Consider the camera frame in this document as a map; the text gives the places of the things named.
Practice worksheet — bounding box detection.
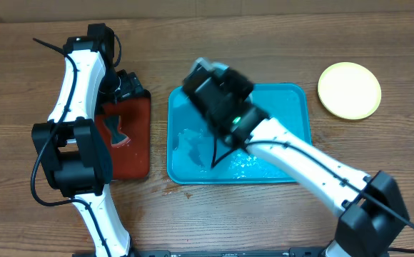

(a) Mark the green plate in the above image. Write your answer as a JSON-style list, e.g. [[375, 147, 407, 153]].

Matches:
[[317, 62, 381, 120]]

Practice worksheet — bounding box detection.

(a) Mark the light blue plate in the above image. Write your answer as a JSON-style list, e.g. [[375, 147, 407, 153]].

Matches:
[[213, 62, 254, 103]]

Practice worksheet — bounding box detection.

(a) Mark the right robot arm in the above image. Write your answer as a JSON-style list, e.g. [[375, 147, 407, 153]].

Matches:
[[182, 58, 409, 256]]

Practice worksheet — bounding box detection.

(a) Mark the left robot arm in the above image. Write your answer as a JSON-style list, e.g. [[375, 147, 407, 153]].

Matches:
[[30, 23, 149, 256]]

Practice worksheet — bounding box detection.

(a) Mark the teal plastic tray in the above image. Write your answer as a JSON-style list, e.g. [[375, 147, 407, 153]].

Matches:
[[166, 84, 312, 185]]

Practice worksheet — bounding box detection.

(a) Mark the black red water tray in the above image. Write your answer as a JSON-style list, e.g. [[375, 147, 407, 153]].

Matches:
[[95, 89, 151, 180]]

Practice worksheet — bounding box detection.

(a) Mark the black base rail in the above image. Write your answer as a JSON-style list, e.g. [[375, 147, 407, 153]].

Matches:
[[71, 246, 331, 257]]

